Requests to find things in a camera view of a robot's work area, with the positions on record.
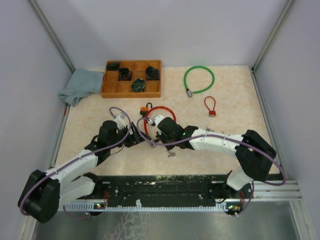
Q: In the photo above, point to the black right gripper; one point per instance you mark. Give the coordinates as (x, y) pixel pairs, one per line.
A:
(160, 135)

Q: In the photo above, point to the grey blue cloth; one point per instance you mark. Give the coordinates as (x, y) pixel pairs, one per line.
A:
(82, 83)

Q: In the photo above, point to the black rolled item far left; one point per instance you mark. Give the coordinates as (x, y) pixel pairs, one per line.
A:
(113, 66)

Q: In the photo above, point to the red cable lock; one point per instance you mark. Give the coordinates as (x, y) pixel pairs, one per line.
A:
(154, 109)

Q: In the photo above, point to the black rolled item right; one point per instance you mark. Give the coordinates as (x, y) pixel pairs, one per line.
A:
(152, 73)

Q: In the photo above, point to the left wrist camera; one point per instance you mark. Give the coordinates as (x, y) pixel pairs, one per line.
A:
(121, 120)

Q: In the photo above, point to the aluminium frame post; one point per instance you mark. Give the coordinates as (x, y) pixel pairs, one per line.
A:
(284, 14)
(52, 34)

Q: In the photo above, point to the red cable padlock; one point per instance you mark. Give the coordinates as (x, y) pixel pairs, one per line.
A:
(210, 104)

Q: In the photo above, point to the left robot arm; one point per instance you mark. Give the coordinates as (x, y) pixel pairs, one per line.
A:
(47, 191)

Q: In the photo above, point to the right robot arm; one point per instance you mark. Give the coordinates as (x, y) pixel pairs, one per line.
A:
(250, 149)

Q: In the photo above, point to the aluminium frame post right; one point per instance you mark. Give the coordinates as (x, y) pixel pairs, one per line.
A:
(284, 14)

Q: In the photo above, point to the green cable lock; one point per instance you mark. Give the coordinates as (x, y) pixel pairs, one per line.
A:
(199, 82)

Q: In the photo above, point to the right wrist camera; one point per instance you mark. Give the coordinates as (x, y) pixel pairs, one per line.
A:
(154, 122)

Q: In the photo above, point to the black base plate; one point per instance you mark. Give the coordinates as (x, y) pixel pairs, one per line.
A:
(167, 191)

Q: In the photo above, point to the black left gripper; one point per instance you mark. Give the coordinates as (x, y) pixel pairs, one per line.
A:
(134, 138)

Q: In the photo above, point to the aluminium frame post left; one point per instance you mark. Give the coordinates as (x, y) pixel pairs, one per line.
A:
(52, 34)

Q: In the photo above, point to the black yellow rolled item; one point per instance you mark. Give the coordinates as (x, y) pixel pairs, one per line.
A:
(138, 85)

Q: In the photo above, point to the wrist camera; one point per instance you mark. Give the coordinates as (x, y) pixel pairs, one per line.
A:
(121, 120)
(154, 122)

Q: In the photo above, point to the orange black padlock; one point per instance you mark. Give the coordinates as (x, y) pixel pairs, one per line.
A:
(144, 109)

